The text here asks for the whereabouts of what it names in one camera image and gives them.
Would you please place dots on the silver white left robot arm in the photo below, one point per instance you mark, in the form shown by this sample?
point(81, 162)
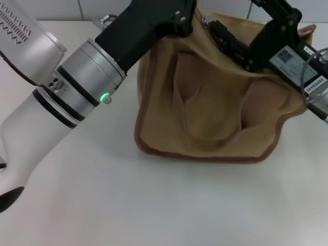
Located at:
point(38, 102)

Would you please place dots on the khaki canvas food bag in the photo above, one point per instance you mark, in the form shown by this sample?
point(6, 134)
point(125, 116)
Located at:
point(212, 102)

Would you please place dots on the silver metal zipper pull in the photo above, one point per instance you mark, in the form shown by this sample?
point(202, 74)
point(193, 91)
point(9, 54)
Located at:
point(206, 20)

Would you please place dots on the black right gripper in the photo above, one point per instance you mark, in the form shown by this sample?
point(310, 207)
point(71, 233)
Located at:
point(282, 48)

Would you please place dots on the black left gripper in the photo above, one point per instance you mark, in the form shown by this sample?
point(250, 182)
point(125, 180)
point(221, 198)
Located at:
point(143, 30)

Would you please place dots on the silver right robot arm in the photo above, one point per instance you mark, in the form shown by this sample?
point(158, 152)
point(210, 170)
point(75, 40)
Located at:
point(319, 101)

